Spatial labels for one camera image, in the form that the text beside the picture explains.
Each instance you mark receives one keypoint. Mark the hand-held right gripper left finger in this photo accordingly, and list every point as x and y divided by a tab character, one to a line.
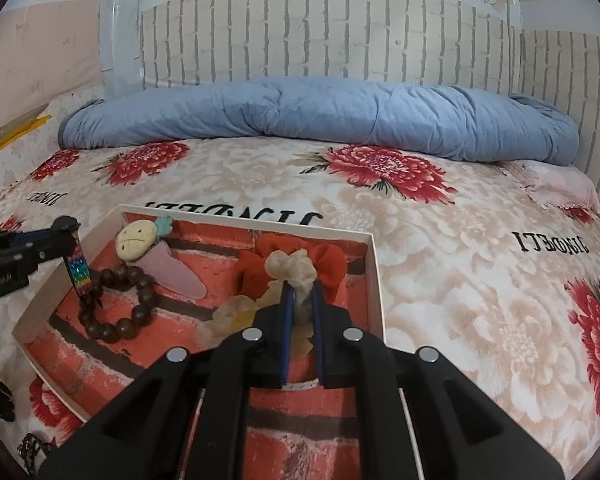
286	320

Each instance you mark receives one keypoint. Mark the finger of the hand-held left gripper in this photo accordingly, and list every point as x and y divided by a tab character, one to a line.
50	255
40	234

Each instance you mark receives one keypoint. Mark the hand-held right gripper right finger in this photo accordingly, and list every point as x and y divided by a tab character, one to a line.
319	330

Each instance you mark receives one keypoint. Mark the colourful fish hair clip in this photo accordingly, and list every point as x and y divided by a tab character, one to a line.
79	270

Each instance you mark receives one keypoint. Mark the cream flower hair clip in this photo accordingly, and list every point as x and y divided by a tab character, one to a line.
290	265

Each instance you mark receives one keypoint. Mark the orange fabric scrunchie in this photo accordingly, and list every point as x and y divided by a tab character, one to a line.
330	260

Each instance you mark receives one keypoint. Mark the pineapple pink hair clip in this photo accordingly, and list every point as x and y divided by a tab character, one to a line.
132	242

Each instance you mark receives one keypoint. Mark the brick-pattern lined tray box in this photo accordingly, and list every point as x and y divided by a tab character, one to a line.
125	360

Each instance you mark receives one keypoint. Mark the yellow strip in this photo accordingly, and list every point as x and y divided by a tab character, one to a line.
20	132

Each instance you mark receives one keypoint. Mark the black hair claw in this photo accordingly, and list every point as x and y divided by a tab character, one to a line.
4	400

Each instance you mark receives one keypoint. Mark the red floral bed blanket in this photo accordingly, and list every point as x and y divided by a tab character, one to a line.
455	260

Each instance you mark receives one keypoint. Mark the pink wooden headboard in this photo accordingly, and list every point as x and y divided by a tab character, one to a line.
40	60

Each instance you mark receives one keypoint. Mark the rolled blue duvet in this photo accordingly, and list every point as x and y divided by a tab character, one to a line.
305	110

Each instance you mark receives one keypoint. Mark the clear plastic sheet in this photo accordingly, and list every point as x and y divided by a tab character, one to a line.
122	25

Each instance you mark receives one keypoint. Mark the pink pillow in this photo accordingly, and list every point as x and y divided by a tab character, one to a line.
560	185

